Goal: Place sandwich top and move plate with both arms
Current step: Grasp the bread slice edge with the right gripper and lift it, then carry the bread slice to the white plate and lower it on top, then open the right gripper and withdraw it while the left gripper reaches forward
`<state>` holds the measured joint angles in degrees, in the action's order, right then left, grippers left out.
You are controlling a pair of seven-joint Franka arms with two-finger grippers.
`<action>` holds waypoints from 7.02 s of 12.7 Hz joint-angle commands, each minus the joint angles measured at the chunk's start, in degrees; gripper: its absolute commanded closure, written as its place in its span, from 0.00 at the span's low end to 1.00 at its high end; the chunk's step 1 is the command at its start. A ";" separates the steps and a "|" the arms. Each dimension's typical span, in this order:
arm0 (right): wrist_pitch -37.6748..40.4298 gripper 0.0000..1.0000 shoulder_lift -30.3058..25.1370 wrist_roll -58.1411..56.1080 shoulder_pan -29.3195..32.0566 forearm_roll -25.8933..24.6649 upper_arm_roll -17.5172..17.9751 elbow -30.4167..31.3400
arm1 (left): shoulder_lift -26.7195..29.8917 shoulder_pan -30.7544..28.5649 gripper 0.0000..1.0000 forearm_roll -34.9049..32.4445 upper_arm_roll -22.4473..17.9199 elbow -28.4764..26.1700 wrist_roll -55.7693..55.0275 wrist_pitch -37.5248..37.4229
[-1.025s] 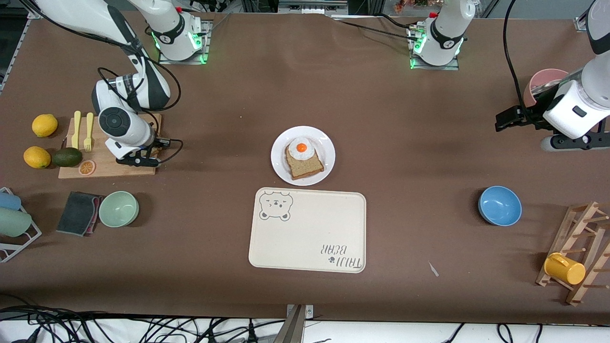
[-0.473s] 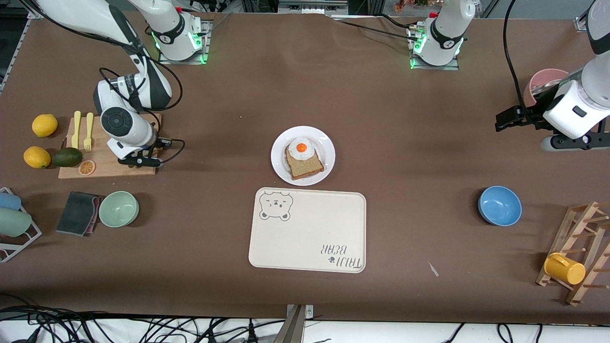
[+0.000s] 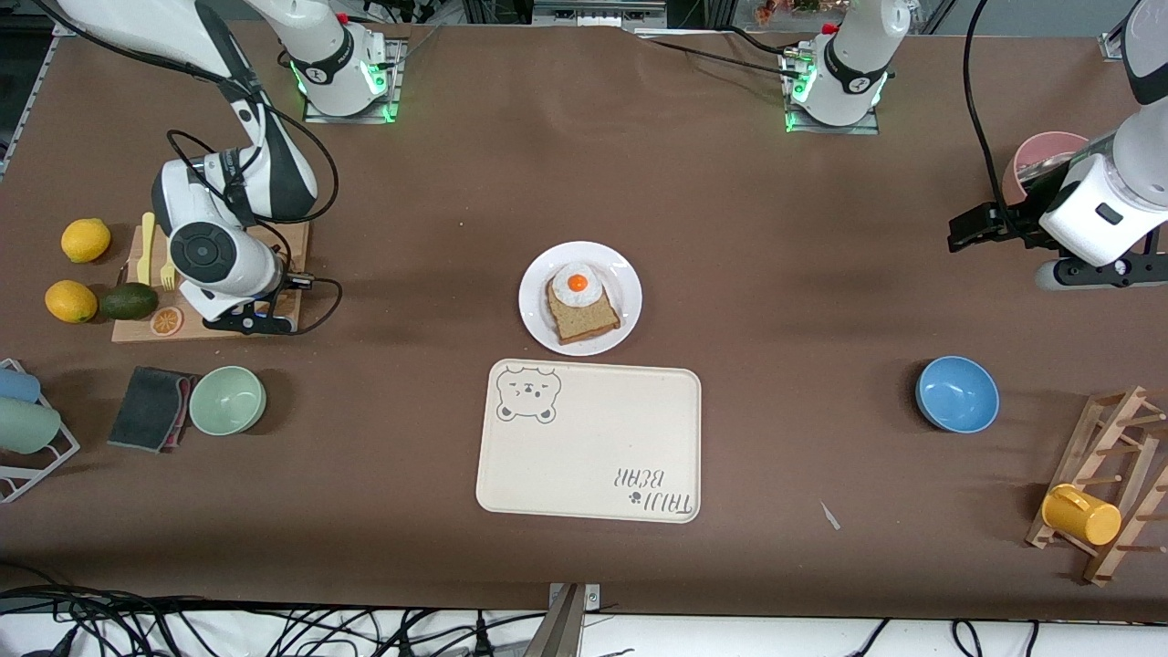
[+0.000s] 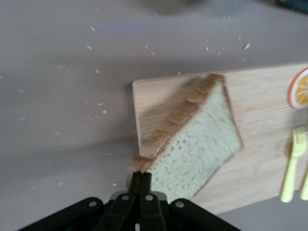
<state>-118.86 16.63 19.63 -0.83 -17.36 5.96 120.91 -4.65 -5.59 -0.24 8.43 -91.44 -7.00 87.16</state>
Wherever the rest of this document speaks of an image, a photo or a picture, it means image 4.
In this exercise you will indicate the wooden cutting board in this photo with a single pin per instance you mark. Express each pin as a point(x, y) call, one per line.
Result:
point(262, 120)

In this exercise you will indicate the toy orange slice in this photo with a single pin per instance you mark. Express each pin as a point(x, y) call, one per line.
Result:
point(300, 90)

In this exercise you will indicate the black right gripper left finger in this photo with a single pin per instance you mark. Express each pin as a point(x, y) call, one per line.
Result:
point(120, 214)

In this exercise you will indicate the yellow plastic fork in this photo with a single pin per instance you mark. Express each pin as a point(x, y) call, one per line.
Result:
point(292, 163)

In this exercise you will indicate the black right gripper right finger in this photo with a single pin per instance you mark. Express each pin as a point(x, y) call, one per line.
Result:
point(154, 214)

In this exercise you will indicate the yellow plastic knife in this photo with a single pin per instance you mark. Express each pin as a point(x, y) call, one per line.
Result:
point(305, 190)

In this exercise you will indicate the slice of brown bread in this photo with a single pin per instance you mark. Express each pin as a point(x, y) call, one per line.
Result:
point(197, 149)

